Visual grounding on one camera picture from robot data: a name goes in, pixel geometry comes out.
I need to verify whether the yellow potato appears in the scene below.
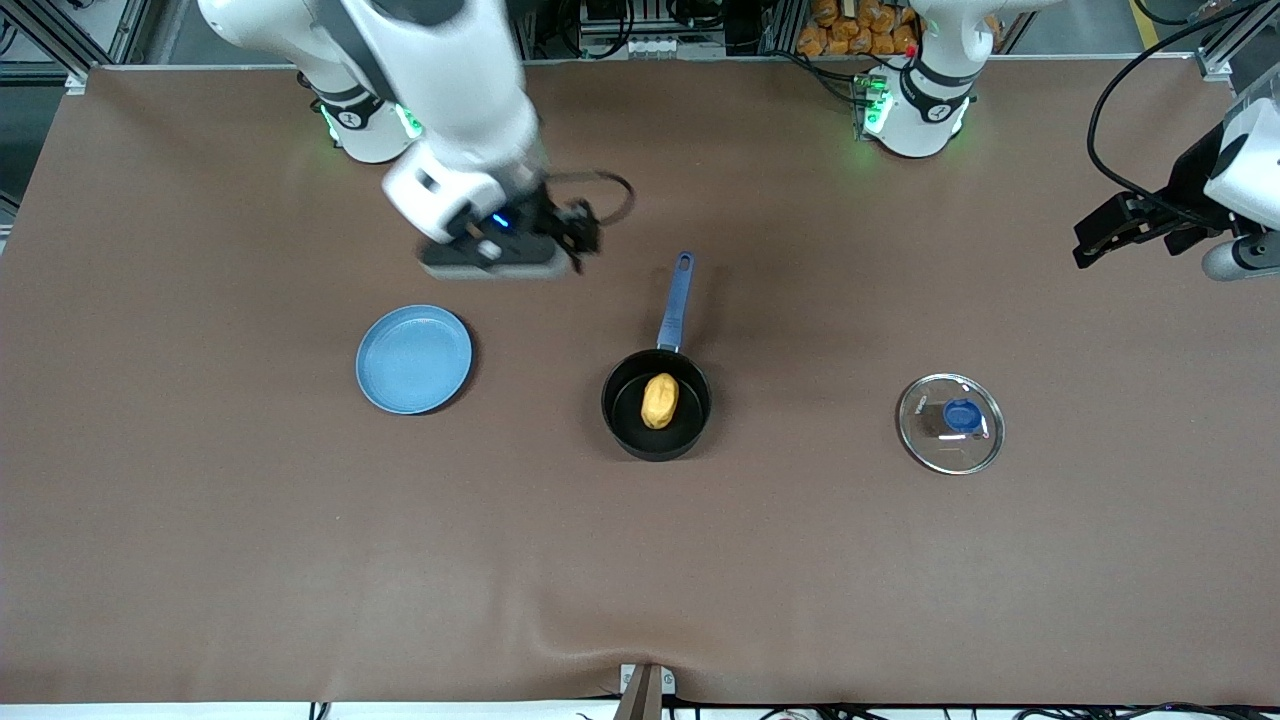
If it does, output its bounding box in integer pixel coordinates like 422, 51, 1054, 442
640, 372, 681, 431

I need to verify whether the glass lid with blue knob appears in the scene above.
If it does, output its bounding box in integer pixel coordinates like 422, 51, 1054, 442
897, 373, 1006, 476

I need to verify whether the blue round plate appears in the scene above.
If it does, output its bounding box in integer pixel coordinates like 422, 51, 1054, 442
355, 304, 475, 416

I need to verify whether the bag of orange items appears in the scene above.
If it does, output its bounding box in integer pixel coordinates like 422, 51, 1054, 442
797, 0, 921, 58

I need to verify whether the brown table cloth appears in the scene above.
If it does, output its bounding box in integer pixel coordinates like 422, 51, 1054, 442
0, 60, 1280, 706

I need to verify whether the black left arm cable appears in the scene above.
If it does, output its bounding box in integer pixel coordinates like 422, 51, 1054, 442
1087, 0, 1261, 216

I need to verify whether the aluminium frame profile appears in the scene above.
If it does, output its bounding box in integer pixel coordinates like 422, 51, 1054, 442
0, 0, 151, 96
1195, 0, 1271, 83

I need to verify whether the black pot with blue handle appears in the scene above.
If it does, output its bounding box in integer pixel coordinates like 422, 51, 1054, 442
601, 251, 713, 463

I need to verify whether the metal clamp bracket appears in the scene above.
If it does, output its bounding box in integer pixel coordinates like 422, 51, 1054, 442
615, 662, 677, 720

